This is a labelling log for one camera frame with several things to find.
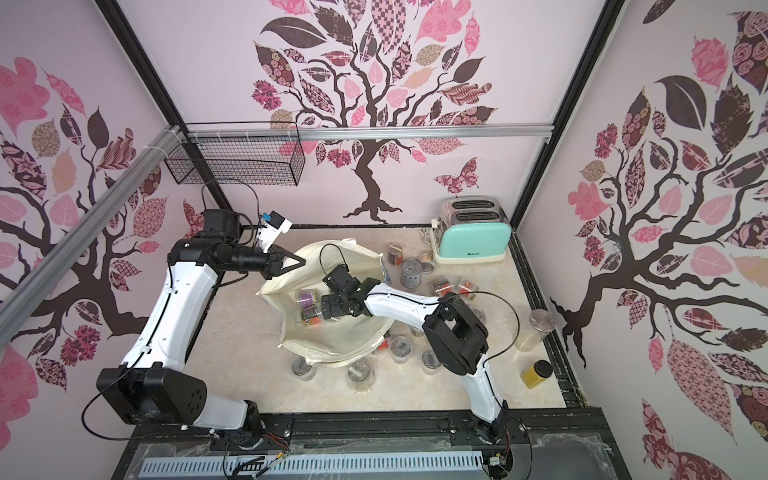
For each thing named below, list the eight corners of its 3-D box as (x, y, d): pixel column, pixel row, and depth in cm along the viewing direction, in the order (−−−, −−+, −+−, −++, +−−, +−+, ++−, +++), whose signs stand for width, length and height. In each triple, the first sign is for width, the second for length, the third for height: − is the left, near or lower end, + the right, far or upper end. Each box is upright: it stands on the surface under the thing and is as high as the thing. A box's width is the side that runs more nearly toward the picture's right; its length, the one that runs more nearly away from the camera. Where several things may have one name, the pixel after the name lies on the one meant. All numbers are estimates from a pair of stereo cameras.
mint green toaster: (436, 265, 110) (442, 231, 96) (432, 231, 121) (437, 197, 107) (502, 265, 110) (518, 231, 96) (491, 231, 121) (504, 197, 107)
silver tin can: (401, 289, 103) (402, 277, 97) (401, 270, 108) (401, 258, 103) (421, 289, 103) (422, 277, 97) (419, 270, 108) (421, 258, 103)
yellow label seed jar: (524, 388, 82) (537, 378, 75) (519, 371, 85) (531, 359, 78) (542, 388, 82) (556, 378, 75) (537, 371, 85) (550, 359, 78)
